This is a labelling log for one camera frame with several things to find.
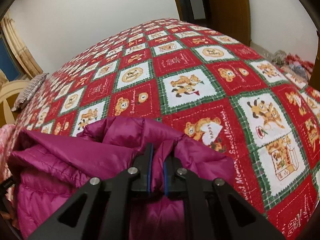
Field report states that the red bear printed blanket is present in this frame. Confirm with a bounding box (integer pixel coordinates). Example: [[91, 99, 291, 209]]
[[5, 17, 320, 240]]

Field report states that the wooden dresser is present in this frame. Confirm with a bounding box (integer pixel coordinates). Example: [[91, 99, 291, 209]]
[[309, 30, 320, 90]]

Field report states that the magenta puffer jacket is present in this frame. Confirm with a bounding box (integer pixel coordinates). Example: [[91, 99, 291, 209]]
[[9, 117, 238, 240]]

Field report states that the window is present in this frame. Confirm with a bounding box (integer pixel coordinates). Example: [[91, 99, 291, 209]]
[[0, 34, 22, 81]]

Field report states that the clothes pile on floor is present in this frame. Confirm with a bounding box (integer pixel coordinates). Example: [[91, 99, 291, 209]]
[[271, 51, 315, 81]]

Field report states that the pink floral quilt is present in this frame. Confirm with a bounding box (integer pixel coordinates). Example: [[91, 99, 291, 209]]
[[0, 124, 23, 205]]

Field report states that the beige floral curtain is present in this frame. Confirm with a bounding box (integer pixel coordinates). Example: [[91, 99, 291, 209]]
[[0, 15, 43, 80]]

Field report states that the brown wooden door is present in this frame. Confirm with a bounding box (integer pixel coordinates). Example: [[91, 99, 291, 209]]
[[204, 0, 252, 47]]

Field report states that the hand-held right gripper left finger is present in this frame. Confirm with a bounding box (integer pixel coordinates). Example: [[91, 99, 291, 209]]
[[27, 143, 154, 240]]

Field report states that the striped pillow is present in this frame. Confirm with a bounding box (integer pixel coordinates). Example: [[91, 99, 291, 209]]
[[11, 73, 50, 112]]

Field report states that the beige wooden headboard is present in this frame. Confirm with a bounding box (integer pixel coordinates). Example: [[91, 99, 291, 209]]
[[0, 80, 31, 128]]

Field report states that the brown door frame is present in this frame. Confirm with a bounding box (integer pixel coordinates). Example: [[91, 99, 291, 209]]
[[169, 0, 196, 23]]

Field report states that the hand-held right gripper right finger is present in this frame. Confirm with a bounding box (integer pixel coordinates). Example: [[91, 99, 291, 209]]
[[163, 155, 285, 240]]

